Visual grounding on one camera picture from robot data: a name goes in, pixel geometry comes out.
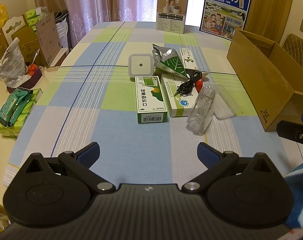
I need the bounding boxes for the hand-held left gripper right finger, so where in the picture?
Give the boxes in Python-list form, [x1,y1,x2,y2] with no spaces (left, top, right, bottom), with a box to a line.
[181,142,278,193]

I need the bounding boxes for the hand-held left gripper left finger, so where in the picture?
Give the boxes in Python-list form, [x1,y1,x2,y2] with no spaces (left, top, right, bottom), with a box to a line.
[20,142,116,194]

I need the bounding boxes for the white green medicine box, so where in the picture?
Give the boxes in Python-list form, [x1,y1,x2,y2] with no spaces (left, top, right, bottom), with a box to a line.
[161,74,200,117]

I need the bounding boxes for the brown cardboard box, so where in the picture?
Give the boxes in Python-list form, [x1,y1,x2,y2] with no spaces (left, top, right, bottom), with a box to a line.
[226,28,303,132]

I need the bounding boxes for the small red packet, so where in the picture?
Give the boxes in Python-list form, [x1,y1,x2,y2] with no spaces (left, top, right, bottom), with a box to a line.
[194,74,205,93]

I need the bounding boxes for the black audio cable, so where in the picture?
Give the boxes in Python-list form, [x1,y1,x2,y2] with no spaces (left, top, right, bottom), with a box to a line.
[175,71,203,97]

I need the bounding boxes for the silver green tea bag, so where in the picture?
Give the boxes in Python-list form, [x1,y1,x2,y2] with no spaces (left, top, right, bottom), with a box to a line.
[152,44,189,80]

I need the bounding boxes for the checked cloth covered desktop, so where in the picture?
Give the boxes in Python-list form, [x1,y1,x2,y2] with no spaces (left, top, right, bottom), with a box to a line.
[3,21,289,188]

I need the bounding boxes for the clear tall plastic box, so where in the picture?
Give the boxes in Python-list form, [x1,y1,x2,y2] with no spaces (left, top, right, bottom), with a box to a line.
[186,85,215,136]

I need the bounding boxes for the blue patterned clothing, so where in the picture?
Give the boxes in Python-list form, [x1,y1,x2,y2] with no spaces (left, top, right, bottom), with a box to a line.
[283,159,303,230]

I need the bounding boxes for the quilted brown chair cushion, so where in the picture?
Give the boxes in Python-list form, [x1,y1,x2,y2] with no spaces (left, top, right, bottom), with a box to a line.
[281,32,303,78]

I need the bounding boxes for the light green tissue bundle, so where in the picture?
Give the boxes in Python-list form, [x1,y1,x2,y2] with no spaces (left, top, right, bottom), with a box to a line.
[0,89,43,138]

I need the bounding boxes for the green white spray box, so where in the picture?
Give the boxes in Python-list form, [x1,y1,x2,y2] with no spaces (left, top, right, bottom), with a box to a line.
[135,76,167,124]

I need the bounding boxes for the dark green snack packet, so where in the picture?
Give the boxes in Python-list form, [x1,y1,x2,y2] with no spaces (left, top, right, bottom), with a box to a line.
[0,90,17,126]
[7,89,33,128]

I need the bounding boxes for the dark maroon box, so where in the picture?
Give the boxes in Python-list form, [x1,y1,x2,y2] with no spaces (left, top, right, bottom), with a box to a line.
[7,66,43,94]

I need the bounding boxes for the small white plant-print box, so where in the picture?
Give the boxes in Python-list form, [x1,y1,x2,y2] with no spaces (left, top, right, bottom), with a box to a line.
[179,47,198,70]

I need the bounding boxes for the white square night light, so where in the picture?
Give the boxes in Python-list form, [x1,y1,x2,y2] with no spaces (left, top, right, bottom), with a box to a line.
[128,54,154,77]

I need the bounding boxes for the wooden door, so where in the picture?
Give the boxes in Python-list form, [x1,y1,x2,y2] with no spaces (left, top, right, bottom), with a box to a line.
[236,0,295,43]

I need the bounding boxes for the white printed plastic bag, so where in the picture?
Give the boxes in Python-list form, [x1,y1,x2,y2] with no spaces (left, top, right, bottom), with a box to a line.
[0,37,28,88]

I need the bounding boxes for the cardboard boxes by curtain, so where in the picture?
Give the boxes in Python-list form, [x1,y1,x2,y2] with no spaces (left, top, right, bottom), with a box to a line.
[35,12,62,66]

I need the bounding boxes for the white stacked containers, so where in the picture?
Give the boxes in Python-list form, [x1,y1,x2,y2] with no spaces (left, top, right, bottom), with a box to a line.
[55,11,72,51]

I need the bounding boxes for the open brown carton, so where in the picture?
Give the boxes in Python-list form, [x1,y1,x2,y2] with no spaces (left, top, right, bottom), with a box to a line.
[15,26,40,63]

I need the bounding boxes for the blue illustrated milk carton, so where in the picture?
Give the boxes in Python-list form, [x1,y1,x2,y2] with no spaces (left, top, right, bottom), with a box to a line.
[199,0,252,40]

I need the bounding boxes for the white humidifier box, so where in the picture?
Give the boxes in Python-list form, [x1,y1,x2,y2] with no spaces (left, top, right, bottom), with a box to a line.
[156,0,189,34]

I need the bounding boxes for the green tissue packs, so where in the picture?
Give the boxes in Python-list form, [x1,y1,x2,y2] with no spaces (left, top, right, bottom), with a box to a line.
[25,7,46,28]

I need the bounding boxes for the white carved chair back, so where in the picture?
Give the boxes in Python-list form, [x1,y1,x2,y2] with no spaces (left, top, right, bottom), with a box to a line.
[0,15,27,47]

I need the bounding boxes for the sheer patterned curtain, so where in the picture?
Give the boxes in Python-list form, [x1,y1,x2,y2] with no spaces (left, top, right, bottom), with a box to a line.
[59,0,209,27]

